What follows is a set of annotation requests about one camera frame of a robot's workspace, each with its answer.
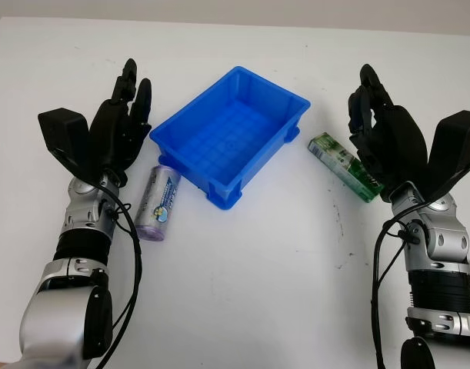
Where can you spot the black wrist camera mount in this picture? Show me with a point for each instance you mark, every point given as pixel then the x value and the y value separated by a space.
pixel 457 142
pixel 63 134

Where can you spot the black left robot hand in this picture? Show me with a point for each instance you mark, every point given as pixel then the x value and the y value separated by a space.
pixel 113 130

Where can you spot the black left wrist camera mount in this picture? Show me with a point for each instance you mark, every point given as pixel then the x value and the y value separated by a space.
pixel 63 134

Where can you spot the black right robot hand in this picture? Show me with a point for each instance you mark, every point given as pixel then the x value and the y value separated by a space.
pixel 396 142

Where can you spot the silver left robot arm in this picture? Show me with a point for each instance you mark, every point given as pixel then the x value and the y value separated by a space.
pixel 50 319

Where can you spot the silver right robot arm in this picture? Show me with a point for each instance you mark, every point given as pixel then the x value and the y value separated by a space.
pixel 446 238

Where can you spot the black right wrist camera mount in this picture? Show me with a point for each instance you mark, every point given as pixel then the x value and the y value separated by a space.
pixel 457 142

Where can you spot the green rectangular carton box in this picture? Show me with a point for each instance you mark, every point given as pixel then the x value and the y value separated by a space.
pixel 340 157

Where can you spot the purple trash bag roll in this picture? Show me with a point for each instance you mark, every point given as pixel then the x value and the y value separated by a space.
pixel 157 203

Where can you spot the blue plastic tray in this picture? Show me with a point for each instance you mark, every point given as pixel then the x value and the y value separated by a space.
pixel 227 142

